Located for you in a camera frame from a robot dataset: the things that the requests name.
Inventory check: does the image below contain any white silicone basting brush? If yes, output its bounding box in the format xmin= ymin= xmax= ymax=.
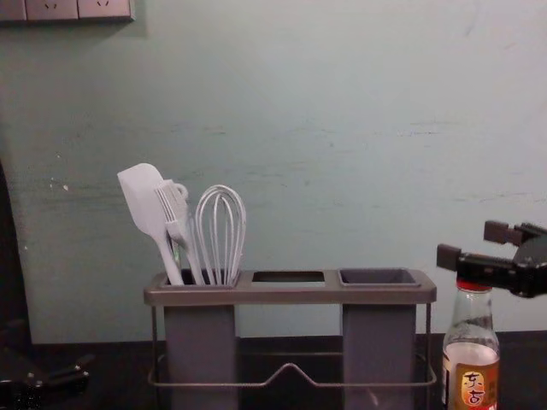
xmin=153 ymin=179 xmax=207 ymax=285

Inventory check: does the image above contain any clear glass sauce bottle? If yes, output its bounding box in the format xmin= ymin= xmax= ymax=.
xmin=441 ymin=286 xmax=502 ymax=410

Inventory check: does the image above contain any grey plastic utensil cup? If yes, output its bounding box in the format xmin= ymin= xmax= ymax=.
xmin=338 ymin=267 xmax=419 ymax=410
xmin=163 ymin=268 xmax=238 ymax=410

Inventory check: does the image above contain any white wire whisk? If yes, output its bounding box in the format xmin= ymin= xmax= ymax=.
xmin=195 ymin=184 xmax=248 ymax=285

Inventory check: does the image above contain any red bottle cap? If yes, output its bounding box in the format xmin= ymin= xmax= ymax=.
xmin=456 ymin=276 xmax=492 ymax=293

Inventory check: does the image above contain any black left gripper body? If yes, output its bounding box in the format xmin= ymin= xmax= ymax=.
xmin=0 ymin=346 xmax=55 ymax=410

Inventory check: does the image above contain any white silicone spatula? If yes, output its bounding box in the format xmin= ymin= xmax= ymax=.
xmin=117 ymin=162 xmax=185 ymax=286

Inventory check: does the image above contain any grey metal utensil rack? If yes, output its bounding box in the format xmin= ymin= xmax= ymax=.
xmin=144 ymin=267 xmax=438 ymax=410

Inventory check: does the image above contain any grey wall socket panel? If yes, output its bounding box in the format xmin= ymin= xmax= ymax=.
xmin=0 ymin=0 xmax=138 ymax=25

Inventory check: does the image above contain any black table cloth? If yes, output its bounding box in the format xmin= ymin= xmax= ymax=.
xmin=0 ymin=329 xmax=547 ymax=410

